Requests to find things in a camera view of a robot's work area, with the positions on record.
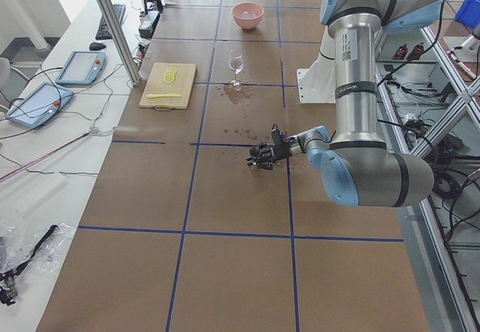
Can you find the pile of ice cubes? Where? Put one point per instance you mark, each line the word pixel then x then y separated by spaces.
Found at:
pixel 248 15

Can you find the blue teach pendant far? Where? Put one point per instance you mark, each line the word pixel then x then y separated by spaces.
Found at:
pixel 82 68

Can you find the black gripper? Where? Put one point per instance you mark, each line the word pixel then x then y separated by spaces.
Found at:
pixel 279 151

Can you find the black computer mouse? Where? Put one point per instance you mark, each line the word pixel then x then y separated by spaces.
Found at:
pixel 96 46

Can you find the blue teach pendant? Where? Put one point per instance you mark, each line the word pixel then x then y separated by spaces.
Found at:
pixel 82 68
pixel 40 106

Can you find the yellow plastic knife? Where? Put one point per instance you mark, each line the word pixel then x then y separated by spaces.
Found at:
pixel 167 95

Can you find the clear wine glass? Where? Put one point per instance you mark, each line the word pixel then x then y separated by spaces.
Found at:
pixel 236 64

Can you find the blue teach pendant near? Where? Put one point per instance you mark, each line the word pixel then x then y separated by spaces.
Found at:
pixel 40 106

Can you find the black power box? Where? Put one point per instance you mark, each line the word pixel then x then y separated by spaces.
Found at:
pixel 148 24

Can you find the clear plastic bag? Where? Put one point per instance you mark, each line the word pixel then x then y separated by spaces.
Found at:
pixel 43 249

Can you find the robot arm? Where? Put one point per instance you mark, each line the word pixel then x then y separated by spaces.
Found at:
pixel 356 167

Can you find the pink bowl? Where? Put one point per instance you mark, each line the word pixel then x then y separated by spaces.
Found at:
pixel 247 24

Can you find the bamboo cutting board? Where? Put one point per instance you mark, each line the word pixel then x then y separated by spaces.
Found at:
pixel 183 85

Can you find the aluminium frame post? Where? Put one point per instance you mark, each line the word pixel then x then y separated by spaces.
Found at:
pixel 106 8

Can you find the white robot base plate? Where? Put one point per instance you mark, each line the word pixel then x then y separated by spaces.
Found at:
pixel 316 87

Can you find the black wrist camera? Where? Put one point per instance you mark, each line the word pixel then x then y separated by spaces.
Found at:
pixel 278 137

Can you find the blue storage bin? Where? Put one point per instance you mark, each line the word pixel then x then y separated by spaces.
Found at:
pixel 469 13

